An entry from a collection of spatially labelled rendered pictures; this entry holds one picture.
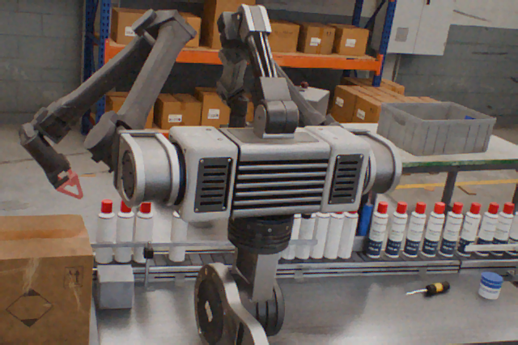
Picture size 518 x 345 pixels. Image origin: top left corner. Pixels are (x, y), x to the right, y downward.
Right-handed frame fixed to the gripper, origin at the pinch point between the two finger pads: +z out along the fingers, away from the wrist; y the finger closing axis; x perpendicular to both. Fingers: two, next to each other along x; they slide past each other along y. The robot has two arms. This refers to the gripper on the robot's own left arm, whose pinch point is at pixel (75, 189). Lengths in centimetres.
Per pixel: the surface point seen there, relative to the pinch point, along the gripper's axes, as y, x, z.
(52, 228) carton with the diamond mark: -12.4, 10.0, -1.0
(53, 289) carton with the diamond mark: -27.2, 17.6, 4.8
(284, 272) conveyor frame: -3, -33, 69
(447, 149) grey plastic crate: 114, -169, 179
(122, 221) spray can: 8.6, -3.2, 21.7
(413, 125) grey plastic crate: 120, -159, 153
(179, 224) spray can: 5.4, -15.9, 33.4
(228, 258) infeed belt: 5, -21, 55
